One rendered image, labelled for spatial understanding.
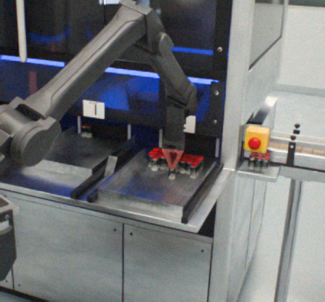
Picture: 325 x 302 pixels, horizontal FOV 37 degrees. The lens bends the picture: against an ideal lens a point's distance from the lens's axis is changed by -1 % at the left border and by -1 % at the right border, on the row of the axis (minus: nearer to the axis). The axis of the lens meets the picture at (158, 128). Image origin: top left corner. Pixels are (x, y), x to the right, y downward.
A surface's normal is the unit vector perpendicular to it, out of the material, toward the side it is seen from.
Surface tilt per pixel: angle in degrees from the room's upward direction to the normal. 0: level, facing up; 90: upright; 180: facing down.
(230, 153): 90
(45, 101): 37
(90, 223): 90
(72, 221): 90
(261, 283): 0
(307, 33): 90
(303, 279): 0
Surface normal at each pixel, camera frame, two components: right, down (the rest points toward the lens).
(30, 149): 0.81, 0.45
